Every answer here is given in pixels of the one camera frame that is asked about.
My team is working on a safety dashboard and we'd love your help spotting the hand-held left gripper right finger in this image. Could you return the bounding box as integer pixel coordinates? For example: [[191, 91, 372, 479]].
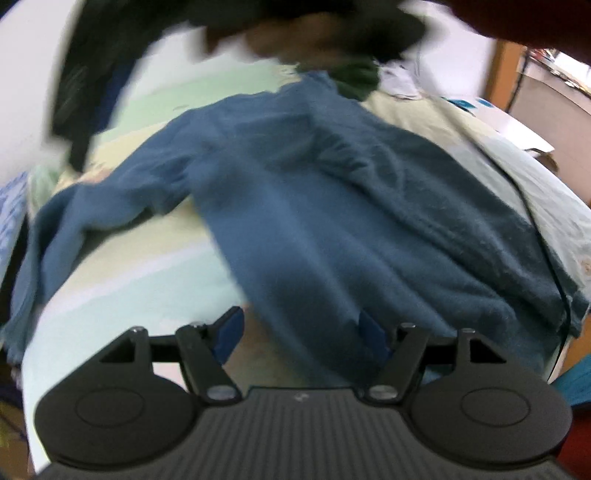
[[358, 310, 506, 408]]

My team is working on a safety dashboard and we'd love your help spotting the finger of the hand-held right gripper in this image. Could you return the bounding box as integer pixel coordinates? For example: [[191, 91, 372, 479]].
[[68, 64, 134, 171]]

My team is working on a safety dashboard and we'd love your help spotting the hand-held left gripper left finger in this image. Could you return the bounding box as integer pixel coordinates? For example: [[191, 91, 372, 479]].
[[99, 305, 245, 408]]

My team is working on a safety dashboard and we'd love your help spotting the blue knit sweater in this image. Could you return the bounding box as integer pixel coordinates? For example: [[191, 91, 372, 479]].
[[0, 69, 591, 391]]

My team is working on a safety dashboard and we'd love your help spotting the dark green sweater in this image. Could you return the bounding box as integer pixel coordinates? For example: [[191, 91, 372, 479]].
[[295, 58, 382, 100]]

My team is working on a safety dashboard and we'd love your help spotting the person's right hand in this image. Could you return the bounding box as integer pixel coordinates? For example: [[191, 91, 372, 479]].
[[204, 13, 371, 64]]

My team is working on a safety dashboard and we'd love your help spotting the pale green cloth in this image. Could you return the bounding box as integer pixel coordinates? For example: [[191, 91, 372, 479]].
[[28, 164, 62, 217]]

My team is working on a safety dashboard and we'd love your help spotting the blue floral cloth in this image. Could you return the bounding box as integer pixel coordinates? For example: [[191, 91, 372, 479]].
[[0, 171, 31, 278]]

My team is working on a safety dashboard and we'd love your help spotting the person's red top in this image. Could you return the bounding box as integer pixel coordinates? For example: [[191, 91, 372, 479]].
[[555, 405, 591, 480]]

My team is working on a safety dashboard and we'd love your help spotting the brown wicker basket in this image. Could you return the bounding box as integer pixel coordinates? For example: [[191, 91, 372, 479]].
[[530, 148, 560, 174]]

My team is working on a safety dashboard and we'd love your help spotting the white shirt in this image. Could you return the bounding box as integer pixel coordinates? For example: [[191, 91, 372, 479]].
[[379, 59, 445, 100]]

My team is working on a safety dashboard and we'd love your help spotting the wooden door frame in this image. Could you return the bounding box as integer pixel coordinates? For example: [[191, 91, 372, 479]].
[[481, 39, 528, 112]]

